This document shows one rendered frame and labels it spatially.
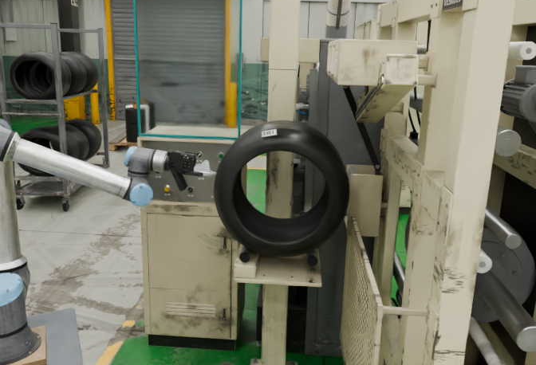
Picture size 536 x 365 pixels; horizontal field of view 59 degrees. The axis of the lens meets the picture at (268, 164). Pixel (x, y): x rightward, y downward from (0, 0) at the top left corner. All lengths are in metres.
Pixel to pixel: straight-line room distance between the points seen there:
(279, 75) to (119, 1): 9.65
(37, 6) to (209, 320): 10.42
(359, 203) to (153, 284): 1.31
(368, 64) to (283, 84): 0.69
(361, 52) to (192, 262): 1.65
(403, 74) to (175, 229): 1.65
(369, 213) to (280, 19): 0.97
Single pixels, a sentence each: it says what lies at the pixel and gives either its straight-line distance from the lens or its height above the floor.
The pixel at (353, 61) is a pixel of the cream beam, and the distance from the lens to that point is 1.58.
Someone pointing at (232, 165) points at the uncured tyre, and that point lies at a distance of 1.89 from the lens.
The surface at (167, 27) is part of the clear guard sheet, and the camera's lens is 2.57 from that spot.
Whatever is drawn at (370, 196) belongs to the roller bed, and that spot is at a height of 1.10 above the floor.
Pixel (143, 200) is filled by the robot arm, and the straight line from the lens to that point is 1.94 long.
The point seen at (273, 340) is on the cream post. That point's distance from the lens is 2.65.
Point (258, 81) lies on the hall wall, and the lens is 10.89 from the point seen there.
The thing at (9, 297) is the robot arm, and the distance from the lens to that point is 2.01.
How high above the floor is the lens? 1.75
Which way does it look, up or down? 14 degrees down
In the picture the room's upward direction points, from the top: 2 degrees clockwise
